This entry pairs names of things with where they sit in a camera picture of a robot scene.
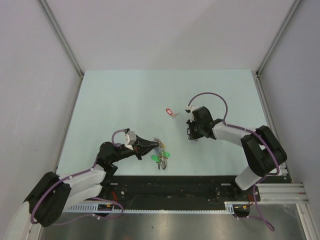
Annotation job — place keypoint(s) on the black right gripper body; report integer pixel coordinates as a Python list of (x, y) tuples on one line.
[(195, 132)]

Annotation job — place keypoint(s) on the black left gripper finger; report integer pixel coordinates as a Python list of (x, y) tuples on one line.
[(144, 142), (145, 149)]

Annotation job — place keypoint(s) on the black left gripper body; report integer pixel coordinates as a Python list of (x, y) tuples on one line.
[(137, 148)]

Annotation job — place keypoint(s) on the large keyring with many rings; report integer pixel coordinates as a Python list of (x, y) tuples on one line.
[(161, 156)]

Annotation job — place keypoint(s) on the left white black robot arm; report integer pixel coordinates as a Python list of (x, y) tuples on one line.
[(55, 193)]

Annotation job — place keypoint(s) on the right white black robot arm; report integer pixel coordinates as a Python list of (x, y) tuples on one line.
[(262, 150)]

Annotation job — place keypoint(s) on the key with red tag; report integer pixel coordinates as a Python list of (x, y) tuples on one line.
[(171, 113)]

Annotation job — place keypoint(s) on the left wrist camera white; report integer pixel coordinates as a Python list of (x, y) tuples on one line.
[(129, 139)]

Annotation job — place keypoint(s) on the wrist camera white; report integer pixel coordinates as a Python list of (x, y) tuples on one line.
[(129, 139), (190, 109)]

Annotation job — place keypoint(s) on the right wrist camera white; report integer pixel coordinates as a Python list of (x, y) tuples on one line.
[(190, 109)]

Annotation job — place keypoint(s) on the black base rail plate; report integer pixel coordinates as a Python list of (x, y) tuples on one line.
[(216, 188)]

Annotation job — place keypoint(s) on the slotted cable duct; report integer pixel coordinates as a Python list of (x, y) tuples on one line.
[(169, 205)]

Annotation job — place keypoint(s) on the aluminium frame post right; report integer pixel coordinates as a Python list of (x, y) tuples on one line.
[(296, 4)]

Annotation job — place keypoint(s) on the aluminium frame post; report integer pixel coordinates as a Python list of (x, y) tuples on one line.
[(48, 13), (296, 4)]

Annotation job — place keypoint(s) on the aluminium frame post left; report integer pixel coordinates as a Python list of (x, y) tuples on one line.
[(48, 13)]

